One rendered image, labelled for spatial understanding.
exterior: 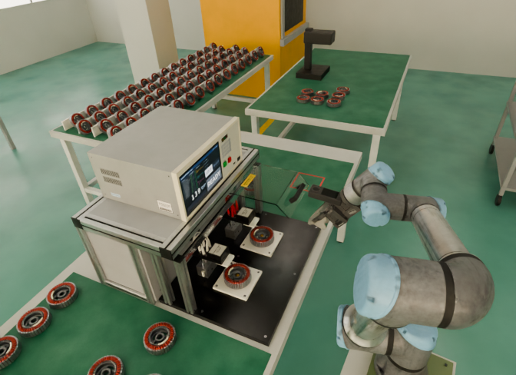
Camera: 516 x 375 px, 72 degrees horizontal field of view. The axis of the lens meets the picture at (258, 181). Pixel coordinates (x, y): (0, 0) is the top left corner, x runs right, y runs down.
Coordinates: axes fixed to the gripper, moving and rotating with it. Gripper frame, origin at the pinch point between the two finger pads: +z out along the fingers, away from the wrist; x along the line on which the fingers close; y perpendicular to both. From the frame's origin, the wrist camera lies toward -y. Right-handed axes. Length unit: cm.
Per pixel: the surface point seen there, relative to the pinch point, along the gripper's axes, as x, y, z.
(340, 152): 104, 10, 32
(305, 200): 49, 6, 35
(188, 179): -16.2, -41.8, 6.8
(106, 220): -31, -55, 35
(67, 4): 470, -522, 412
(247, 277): -13.5, -1.2, 32.0
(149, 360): -53, -12, 49
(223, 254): -14.6, -14.6, 29.5
